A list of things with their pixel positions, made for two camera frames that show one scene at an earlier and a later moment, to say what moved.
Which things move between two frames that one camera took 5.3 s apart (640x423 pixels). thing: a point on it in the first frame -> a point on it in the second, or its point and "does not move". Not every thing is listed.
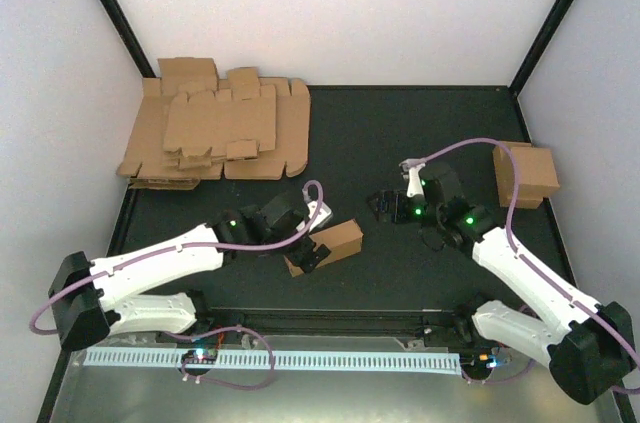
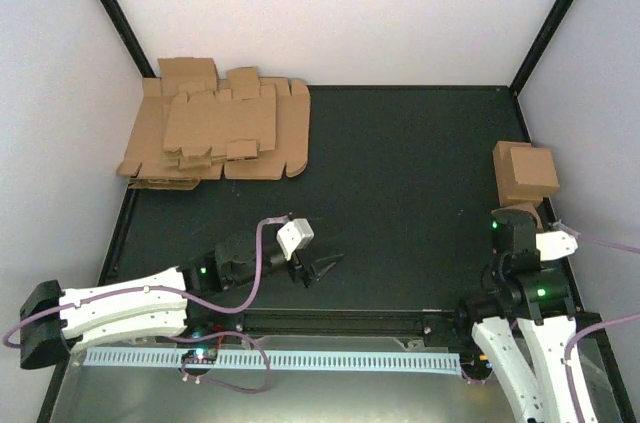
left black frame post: (112, 7) does not move
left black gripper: (298, 257) -> (318, 269)
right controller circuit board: (477, 360) does not move
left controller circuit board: (199, 354) does not move
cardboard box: (342, 240) -> (523, 199)
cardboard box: (536, 171) does not move
